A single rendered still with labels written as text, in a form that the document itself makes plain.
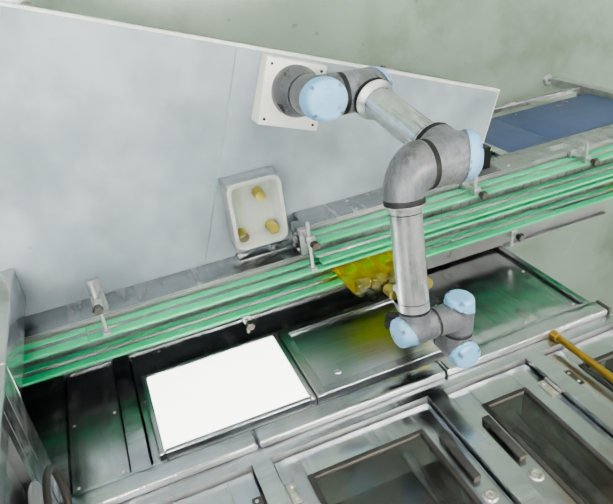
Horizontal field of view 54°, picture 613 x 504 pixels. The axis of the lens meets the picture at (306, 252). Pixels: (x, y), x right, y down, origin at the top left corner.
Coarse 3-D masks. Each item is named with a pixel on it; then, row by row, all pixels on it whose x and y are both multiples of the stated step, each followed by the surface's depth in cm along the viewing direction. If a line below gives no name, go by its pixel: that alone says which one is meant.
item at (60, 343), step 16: (560, 192) 215; (512, 208) 209; (464, 224) 203; (352, 256) 193; (368, 256) 193; (272, 272) 190; (288, 272) 190; (304, 272) 188; (224, 288) 185; (240, 288) 184; (256, 288) 183; (160, 304) 182; (176, 304) 181; (192, 304) 179; (208, 304) 179; (112, 320) 177; (128, 320) 176; (144, 320) 175; (160, 320) 175; (64, 336) 173; (80, 336) 172; (96, 336) 171; (32, 352) 168; (48, 352) 167
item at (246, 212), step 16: (272, 176) 183; (240, 192) 189; (272, 192) 191; (240, 208) 191; (256, 208) 193; (272, 208) 195; (240, 224) 194; (256, 224) 196; (256, 240) 192; (272, 240) 192
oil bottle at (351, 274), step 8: (344, 264) 192; (352, 264) 191; (336, 272) 196; (344, 272) 188; (352, 272) 187; (360, 272) 186; (344, 280) 191; (352, 280) 184; (360, 280) 182; (368, 280) 182; (352, 288) 186; (360, 288) 182; (360, 296) 184
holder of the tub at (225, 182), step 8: (264, 168) 189; (272, 168) 188; (232, 176) 186; (240, 176) 185; (248, 176) 185; (256, 176) 184; (224, 184) 181; (232, 184) 180; (224, 192) 184; (224, 200) 188; (232, 232) 190; (232, 240) 194; (256, 248) 201; (264, 248) 200; (272, 248) 200; (280, 248) 199; (240, 256) 197; (248, 256) 197; (256, 256) 196
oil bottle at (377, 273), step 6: (366, 258) 193; (372, 258) 193; (360, 264) 191; (366, 264) 190; (372, 264) 190; (378, 264) 189; (366, 270) 187; (372, 270) 187; (378, 270) 186; (384, 270) 186; (372, 276) 184; (378, 276) 184; (384, 276) 184; (372, 282) 185; (378, 282) 183; (378, 288) 184
